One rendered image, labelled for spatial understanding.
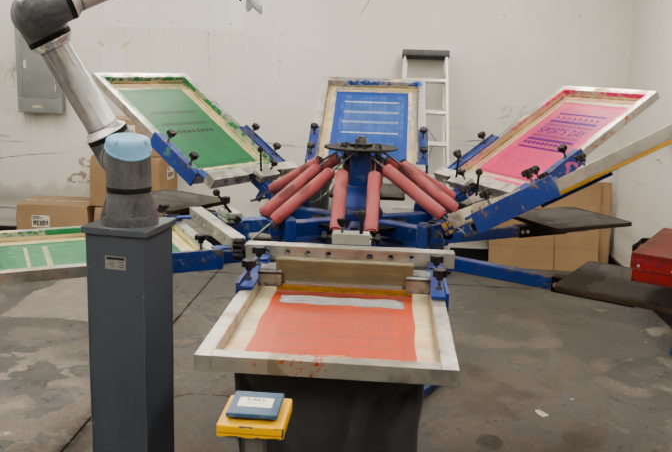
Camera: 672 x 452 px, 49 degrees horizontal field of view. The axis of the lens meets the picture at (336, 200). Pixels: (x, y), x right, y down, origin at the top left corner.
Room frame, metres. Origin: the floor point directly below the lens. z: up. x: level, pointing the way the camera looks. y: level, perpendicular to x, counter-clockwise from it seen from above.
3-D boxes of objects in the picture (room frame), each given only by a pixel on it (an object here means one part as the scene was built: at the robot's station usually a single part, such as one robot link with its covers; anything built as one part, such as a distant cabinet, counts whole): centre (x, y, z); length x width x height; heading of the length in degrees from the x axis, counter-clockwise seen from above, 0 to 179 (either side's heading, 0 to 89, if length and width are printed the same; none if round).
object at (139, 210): (1.93, 0.55, 1.25); 0.15 x 0.15 x 0.10
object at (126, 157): (1.94, 0.55, 1.37); 0.13 x 0.12 x 0.14; 26
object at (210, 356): (1.92, -0.02, 0.97); 0.79 x 0.58 x 0.04; 176
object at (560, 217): (3.26, -0.70, 0.91); 1.34 x 0.40 x 0.08; 116
